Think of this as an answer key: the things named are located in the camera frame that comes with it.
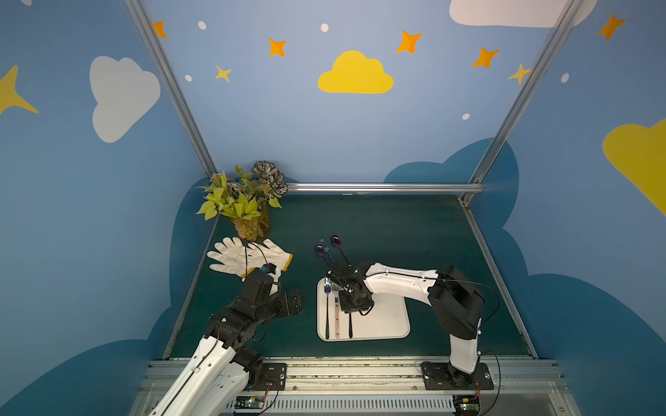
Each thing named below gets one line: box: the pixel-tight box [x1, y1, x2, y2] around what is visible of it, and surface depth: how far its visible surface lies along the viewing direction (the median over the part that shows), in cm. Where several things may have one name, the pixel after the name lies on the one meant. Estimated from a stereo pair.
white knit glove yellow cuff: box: [247, 239, 294, 280], surface depth 103 cm
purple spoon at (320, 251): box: [314, 243, 331, 267], surface depth 103 cm
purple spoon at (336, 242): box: [330, 234, 350, 266], surface depth 106 cm
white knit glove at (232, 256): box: [207, 236, 248, 282], surface depth 103 cm
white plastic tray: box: [316, 277, 411, 342], surface depth 87 cm
